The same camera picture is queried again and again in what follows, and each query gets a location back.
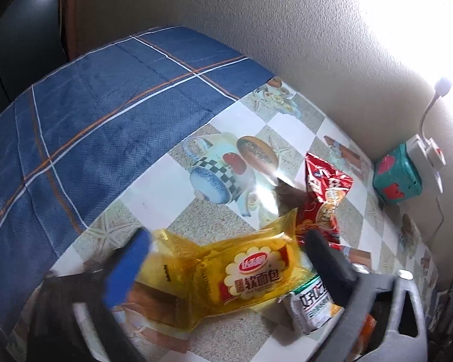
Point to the blue plaid blanket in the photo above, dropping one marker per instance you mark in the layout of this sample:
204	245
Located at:
98	120

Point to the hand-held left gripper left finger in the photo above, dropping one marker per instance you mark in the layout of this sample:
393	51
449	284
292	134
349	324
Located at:
124	271

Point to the white power strip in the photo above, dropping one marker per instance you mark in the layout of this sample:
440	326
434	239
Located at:
426	151

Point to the yellow bread packet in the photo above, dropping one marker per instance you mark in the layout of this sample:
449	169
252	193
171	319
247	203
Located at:
249	271

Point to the teal box red hearts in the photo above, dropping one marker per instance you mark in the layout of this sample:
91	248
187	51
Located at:
396	175

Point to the dark chair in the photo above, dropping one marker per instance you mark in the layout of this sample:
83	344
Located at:
22	26

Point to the white green snack packet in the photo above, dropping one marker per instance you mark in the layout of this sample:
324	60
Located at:
309	309

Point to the printed checked tablecloth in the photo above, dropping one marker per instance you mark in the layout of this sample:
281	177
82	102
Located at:
287	128

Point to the red snack bag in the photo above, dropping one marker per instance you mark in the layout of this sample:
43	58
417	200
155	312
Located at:
324	200

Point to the brown wooden frame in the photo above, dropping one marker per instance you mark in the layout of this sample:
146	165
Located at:
70	15

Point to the white gooseneck plug-in lamp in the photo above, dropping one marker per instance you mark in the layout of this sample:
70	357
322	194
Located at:
443	85

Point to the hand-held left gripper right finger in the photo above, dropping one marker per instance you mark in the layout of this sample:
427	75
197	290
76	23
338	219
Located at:
326	260

